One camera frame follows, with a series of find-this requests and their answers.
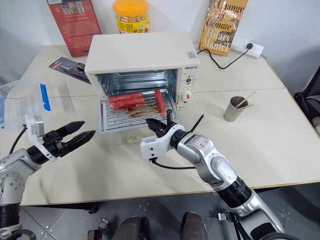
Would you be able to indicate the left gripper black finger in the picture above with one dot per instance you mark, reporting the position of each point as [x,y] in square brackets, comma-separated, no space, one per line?
[71,127]
[80,139]

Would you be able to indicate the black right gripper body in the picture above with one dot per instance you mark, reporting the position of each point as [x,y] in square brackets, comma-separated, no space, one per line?
[165,130]

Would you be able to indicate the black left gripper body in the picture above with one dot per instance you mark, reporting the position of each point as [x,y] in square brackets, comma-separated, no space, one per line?
[55,145]

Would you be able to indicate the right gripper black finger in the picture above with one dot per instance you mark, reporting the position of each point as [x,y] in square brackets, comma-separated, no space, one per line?
[156,123]
[157,130]

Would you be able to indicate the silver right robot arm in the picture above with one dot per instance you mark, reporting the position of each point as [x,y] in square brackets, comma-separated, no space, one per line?
[215,170]

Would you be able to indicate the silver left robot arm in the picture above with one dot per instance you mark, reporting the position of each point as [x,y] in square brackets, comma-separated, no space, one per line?
[15,160]

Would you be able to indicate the red and white oven knob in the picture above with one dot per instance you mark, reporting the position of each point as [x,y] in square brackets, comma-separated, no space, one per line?
[187,95]

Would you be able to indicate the small metal oven knob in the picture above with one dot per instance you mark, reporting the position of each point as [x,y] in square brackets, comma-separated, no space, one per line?
[189,80]

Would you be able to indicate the white toaster oven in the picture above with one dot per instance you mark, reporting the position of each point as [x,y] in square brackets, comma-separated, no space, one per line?
[140,52]

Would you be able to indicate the black pointed stick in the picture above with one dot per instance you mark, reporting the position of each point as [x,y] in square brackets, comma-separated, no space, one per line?
[197,122]

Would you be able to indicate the clear plastic storage box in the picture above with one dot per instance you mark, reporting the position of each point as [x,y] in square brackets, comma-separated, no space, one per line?
[22,100]

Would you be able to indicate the dark red booklet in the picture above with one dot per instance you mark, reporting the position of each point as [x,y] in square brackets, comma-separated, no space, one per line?
[67,66]

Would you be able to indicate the metal cup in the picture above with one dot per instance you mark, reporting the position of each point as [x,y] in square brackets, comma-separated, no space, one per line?
[231,112]

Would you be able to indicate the wooden skewer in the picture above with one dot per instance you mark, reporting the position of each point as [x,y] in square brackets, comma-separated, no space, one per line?
[247,98]
[248,106]

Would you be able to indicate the dark brown rounded shape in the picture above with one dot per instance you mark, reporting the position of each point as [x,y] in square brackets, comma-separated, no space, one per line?
[132,228]
[195,226]

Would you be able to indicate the red cardboard box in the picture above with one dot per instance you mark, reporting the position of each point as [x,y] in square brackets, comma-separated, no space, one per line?
[75,25]

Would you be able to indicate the gold paperback book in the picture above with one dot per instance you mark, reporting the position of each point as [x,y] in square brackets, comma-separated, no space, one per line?
[220,30]

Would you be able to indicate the yellow plastic jar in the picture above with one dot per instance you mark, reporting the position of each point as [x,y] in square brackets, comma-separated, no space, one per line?
[131,12]

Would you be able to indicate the white power strip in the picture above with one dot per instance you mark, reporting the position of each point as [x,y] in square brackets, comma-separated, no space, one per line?
[257,51]

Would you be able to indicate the black chair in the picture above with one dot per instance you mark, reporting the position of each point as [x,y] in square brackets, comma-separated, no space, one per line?
[310,105]

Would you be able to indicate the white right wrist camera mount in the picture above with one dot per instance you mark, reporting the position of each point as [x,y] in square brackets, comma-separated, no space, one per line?
[156,146]

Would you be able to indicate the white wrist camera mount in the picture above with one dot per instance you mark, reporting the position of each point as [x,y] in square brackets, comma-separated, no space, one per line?
[32,136]
[156,146]

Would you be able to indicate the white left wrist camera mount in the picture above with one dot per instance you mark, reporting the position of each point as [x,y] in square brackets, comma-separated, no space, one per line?
[32,136]

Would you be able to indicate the black table leg bracket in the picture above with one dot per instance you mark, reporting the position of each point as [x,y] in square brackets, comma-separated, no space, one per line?
[93,207]

